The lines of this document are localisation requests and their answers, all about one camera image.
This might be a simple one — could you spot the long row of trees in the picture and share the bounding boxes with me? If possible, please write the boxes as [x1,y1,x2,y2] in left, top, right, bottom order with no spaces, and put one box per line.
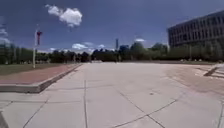
[0,40,224,65]

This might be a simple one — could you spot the distant slim tower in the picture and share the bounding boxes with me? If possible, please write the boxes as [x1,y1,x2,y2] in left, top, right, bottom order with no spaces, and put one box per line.
[115,37,120,51]

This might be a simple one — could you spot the pale concrete slab plaza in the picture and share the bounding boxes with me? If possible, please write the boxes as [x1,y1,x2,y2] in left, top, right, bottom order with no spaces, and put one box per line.
[0,62,224,128]

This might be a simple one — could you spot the red brick strip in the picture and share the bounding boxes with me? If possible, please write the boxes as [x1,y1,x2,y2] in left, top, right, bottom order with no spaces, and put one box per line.
[0,63,81,85]

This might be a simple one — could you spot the grey concrete kerb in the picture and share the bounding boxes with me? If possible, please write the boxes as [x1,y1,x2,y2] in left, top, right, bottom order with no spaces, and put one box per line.
[0,63,84,94]

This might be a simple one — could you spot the pole with red banner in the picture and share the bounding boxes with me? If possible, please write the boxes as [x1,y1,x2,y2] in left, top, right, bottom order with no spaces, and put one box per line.
[32,28,43,69]

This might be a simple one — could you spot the grass lawn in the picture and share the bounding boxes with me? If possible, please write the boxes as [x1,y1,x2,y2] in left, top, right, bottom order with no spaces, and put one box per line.
[0,63,64,76]

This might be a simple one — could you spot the grey building with window rows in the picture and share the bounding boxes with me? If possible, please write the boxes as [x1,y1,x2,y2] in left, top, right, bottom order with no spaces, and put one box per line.
[167,9,224,48]

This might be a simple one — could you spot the concrete steps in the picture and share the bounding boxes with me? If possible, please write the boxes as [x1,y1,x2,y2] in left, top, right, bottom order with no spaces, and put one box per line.
[203,63,224,79]

